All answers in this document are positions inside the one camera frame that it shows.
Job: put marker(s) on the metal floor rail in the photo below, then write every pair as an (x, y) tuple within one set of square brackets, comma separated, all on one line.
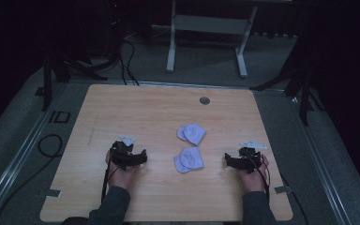
[(15, 165), (322, 175)]

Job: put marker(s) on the grey table grommet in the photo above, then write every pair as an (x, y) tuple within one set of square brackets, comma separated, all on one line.
[(204, 100)]

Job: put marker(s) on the white metal desk frame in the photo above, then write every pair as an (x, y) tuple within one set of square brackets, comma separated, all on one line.
[(211, 25)]

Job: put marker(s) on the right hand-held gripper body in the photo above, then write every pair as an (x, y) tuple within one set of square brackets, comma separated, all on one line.
[(249, 156)]

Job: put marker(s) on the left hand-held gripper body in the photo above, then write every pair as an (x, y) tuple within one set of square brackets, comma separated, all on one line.
[(122, 154)]

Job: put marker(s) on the person's left hand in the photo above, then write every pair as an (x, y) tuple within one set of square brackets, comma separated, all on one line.
[(123, 178)]

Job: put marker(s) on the lavender sock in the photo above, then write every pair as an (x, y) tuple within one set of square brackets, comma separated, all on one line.
[(194, 133), (189, 159)]

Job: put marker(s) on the black stand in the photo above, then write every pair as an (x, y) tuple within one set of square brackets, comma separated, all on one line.
[(47, 87), (304, 100)]

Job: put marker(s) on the person's right hand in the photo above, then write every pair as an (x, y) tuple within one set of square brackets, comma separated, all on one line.
[(253, 181)]

